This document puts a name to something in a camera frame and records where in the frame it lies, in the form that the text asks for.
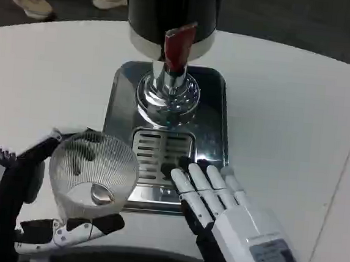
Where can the black steel drink dispenser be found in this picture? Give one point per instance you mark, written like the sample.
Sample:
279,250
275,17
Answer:
154,12

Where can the clear ribbed glass cup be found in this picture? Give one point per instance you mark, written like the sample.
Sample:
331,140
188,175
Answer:
105,158

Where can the steel drip tray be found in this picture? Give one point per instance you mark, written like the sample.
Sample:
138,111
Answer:
213,110

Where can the steel slotted drip grid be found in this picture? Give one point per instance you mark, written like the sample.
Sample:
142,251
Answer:
163,143

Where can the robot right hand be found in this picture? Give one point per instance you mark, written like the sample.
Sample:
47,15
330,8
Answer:
246,232

